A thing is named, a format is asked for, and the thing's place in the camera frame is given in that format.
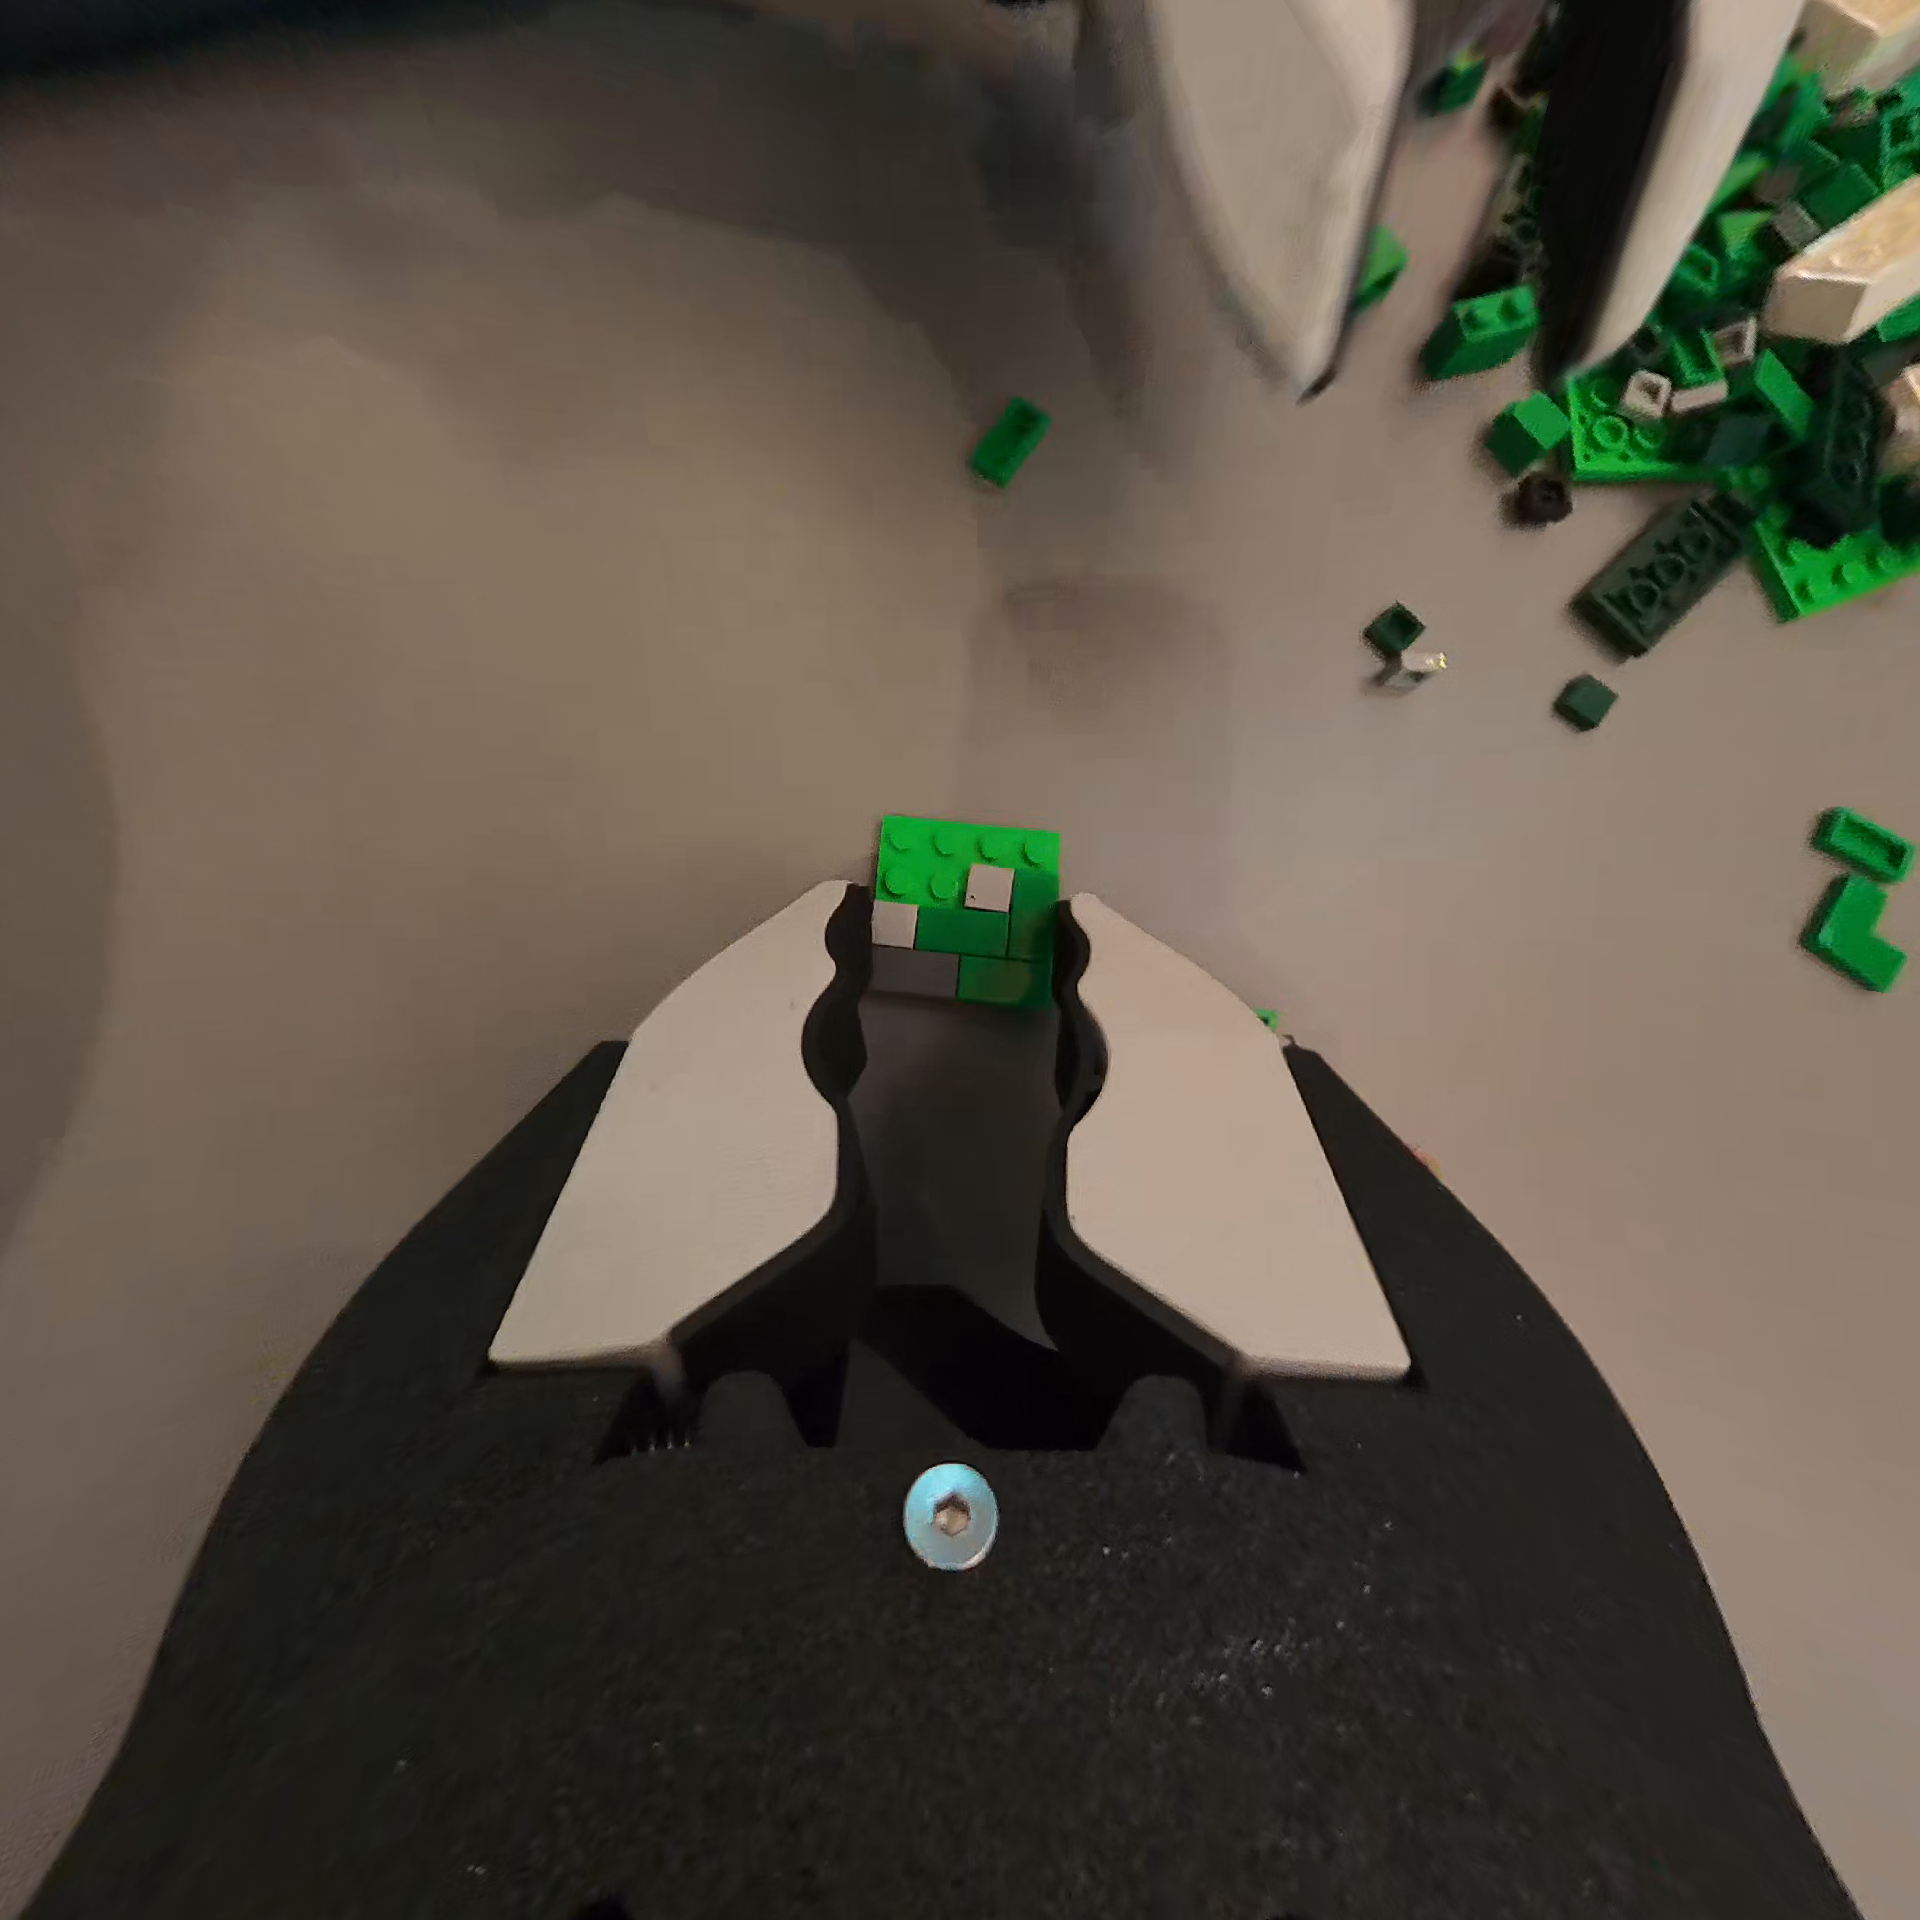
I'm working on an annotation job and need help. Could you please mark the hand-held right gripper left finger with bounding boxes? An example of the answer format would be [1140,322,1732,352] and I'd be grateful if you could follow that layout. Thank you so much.
[490,879,883,1414]

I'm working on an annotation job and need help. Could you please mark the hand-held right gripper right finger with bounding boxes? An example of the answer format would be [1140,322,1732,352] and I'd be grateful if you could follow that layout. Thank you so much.
[1047,893,1414,1383]

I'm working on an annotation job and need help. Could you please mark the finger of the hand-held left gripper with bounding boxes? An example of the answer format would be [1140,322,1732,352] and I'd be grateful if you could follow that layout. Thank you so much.
[1527,0,1806,390]
[1076,0,1424,406]

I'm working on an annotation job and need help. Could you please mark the green and grey lego assembly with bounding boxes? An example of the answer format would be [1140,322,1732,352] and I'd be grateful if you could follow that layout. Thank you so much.
[870,815,1064,1011]

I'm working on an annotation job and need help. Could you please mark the large white lego brick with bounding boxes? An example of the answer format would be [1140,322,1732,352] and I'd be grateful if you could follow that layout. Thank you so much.
[1796,0,1920,96]
[1760,176,1920,345]

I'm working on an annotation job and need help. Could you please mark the pile of lego bricks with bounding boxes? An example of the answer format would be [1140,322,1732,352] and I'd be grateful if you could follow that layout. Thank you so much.
[1418,0,1920,663]

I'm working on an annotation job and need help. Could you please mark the flat green lego tile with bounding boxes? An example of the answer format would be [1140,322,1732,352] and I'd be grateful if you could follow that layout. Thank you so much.
[966,395,1051,493]

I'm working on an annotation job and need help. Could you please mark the long dark green lego plate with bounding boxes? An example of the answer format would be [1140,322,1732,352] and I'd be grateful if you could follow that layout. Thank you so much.
[1568,493,1760,657]

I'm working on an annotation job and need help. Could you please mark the green L-shaped lego piece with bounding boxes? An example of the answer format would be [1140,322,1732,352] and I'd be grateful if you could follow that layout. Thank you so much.
[1799,879,1909,992]

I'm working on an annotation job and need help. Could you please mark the green lego tile with groove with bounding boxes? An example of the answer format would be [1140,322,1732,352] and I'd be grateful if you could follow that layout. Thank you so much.
[1811,806,1918,886]

